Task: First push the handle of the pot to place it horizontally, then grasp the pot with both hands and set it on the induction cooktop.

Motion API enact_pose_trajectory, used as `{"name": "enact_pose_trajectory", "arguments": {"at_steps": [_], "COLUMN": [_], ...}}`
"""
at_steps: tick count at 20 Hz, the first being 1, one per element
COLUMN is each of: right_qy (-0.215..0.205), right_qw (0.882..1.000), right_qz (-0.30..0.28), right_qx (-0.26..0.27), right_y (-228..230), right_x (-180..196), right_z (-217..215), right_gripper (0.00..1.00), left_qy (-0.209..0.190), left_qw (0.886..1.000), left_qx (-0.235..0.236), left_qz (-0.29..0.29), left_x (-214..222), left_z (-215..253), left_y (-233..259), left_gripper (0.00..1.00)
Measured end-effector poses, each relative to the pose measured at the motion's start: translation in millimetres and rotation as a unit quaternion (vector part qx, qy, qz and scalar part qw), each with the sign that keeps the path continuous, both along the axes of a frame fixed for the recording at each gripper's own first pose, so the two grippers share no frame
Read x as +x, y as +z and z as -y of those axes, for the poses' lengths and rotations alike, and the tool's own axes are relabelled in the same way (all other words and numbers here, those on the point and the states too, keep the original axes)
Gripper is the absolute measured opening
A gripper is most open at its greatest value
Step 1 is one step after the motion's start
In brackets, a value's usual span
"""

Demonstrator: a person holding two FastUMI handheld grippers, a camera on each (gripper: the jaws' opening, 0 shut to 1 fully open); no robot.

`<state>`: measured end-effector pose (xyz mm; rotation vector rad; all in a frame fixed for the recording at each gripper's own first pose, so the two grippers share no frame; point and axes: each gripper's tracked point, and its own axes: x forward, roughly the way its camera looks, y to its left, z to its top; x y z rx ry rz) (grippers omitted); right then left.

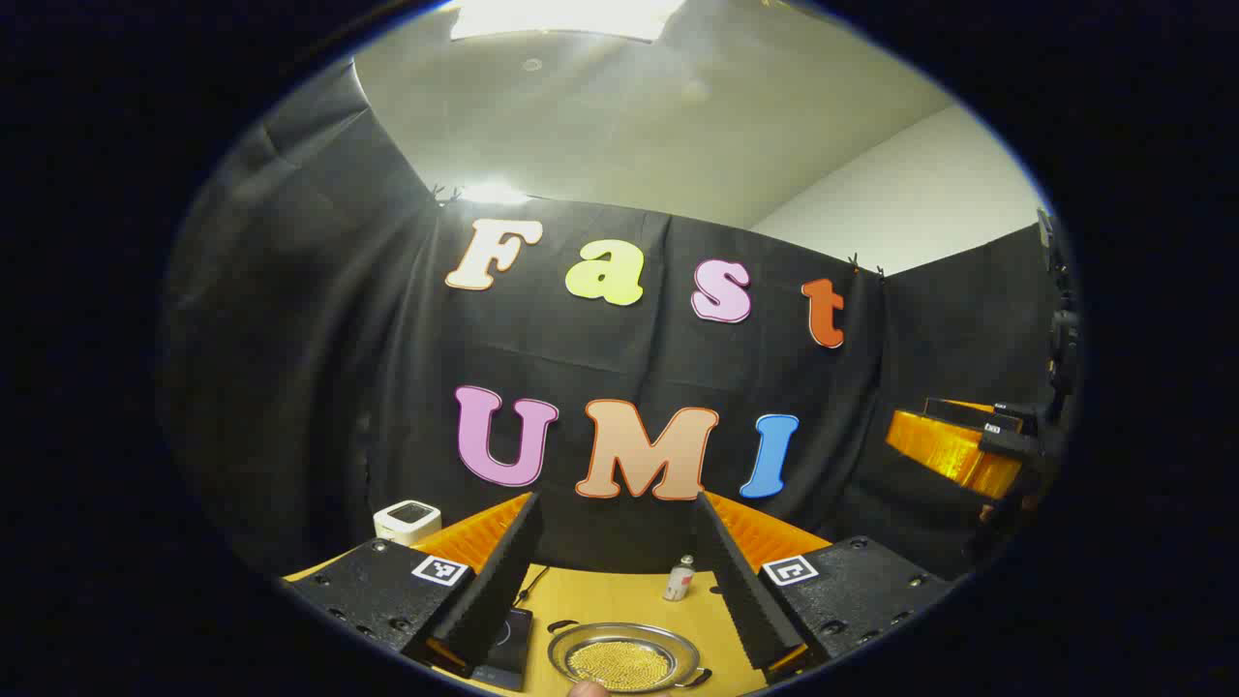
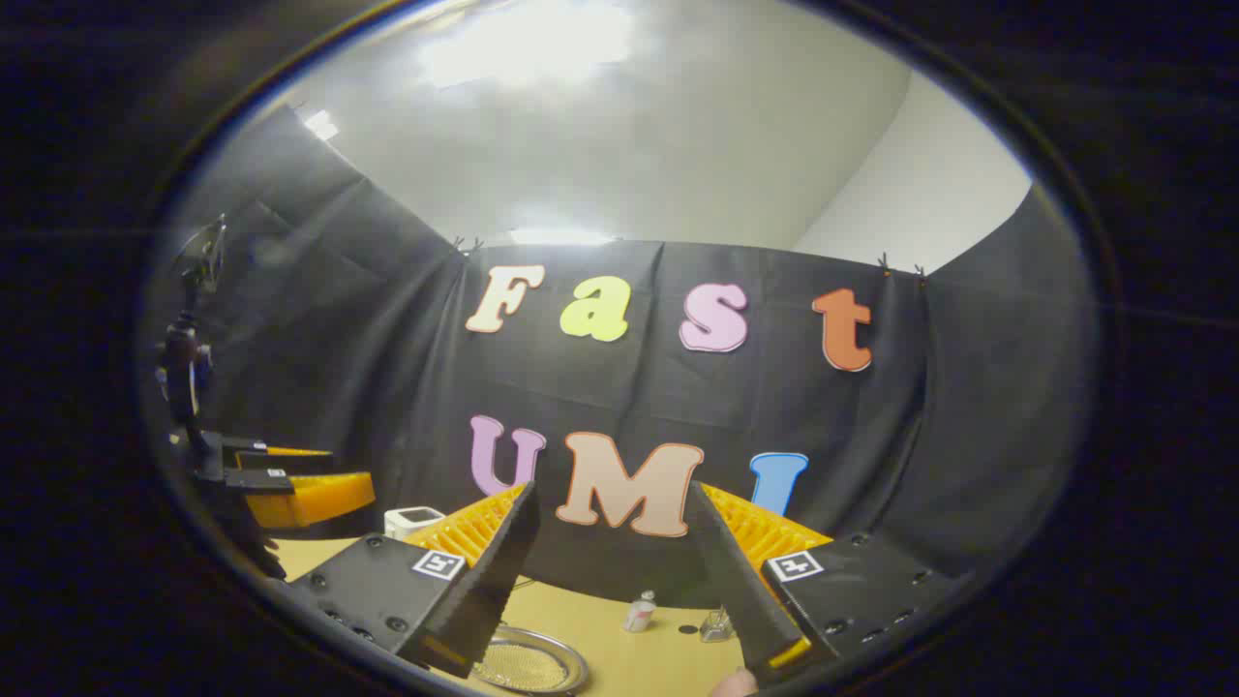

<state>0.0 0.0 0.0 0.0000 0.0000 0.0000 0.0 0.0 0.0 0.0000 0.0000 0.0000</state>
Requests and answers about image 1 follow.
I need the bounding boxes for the black induction cooktop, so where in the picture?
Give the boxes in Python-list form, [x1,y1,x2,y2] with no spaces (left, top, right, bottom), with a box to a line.
[471,607,534,692]

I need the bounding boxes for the stainless steel pot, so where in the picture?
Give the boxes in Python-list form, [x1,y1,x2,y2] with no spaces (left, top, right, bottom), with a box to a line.
[547,620,714,696]

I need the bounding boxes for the pile of yellow soybeans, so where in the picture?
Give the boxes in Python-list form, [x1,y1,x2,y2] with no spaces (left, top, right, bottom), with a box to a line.
[566,641,675,692]

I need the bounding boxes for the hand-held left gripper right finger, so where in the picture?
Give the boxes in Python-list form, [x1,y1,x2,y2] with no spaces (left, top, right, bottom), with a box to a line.
[692,491,959,686]

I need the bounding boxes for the white toaster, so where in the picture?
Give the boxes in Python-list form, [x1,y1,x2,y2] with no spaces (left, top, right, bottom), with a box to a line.
[374,500,442,545]

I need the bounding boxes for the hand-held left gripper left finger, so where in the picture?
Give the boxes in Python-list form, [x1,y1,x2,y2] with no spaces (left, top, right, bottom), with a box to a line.
[281,492,545,679]

